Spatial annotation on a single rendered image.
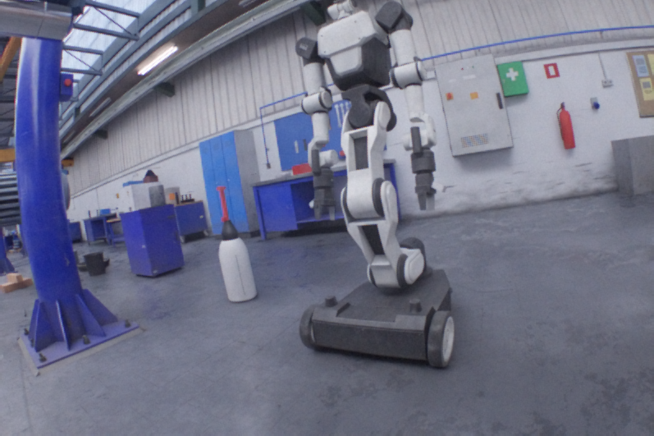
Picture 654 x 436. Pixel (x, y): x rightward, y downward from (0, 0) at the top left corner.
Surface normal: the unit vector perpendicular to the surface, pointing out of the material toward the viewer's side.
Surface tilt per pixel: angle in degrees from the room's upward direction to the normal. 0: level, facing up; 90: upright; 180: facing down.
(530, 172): 90
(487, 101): 90
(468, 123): 90
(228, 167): 90
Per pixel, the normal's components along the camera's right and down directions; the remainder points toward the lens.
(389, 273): -0.48, 0.38
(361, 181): -0.57, -0.30
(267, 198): -0.45, 0.10
